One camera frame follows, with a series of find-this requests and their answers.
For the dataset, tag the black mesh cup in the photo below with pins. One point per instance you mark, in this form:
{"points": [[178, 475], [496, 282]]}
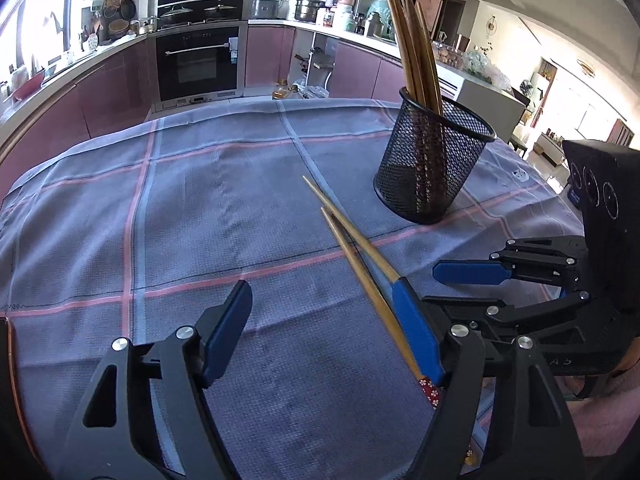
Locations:
{"points": [[428, 158]]}

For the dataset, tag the blue plaid tablecloth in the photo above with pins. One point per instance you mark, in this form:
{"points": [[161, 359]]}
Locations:
{"points": [[136, 233]]}

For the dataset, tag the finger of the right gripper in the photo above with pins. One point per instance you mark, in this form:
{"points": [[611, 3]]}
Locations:
{"points": [[471, 272]]}

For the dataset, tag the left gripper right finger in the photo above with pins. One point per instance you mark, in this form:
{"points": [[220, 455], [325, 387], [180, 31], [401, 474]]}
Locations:
{"points": [[453, 357]]}

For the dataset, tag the pink forearm sleeve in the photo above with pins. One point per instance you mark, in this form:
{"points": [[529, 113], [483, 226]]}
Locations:
{"points": [[604, 422]]}

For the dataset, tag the chopstick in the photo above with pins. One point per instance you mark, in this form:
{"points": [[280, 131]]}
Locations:
{"points": [[405, 45], [390, 273], [382, 309], [423, 101], [429, 67], [411, 17]]}

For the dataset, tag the right camera box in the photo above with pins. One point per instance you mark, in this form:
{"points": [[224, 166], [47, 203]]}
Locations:
{"points": [[605, 177]]}

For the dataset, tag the black built-in oven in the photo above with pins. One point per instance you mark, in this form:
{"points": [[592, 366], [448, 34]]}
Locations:
{"points": [[200, 63]]}

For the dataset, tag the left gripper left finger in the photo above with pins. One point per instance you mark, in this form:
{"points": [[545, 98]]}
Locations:
{"points": [[191, 360]]}

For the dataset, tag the steel stock pot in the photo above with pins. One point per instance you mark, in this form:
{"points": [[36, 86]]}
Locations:
{"points": [[307, 10]]}

